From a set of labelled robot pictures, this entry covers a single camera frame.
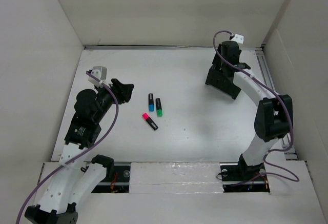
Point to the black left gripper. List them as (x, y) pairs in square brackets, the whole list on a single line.
[(122, 90)]

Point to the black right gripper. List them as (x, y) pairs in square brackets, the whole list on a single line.
[(220, 49)]

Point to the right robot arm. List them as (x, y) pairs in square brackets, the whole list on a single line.
[(273, 119)]

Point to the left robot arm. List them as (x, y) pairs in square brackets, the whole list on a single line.
[(72, 182)]

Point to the black two-compartment desk organizer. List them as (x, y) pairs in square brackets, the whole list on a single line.
[(218, 80)]

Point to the blue-capped black highlighter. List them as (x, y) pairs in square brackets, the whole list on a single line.
[(150, 102)]

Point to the pink-capped black highlighter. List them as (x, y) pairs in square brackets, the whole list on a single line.
[(150, 121)]

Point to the green-capped black highlighter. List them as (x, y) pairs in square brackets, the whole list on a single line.
[(158, 107)]

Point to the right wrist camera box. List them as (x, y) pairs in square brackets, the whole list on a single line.
[(237, 38)]

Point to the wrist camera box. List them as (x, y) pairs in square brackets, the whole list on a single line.
[(237, 38), (97, 75)]

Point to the aluminium rail at back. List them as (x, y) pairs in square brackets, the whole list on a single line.
[(137, 47)]

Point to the aluminium rail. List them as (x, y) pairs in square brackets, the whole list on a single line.
[(288, 140), (137, 47)]

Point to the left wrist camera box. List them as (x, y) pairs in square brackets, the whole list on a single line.
[(97, 75)]

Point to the aluminium rail at right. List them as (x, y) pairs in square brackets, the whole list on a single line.
[(288, 140)]

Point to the front mounting rail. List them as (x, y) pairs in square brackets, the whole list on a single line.
[(175, 178)]

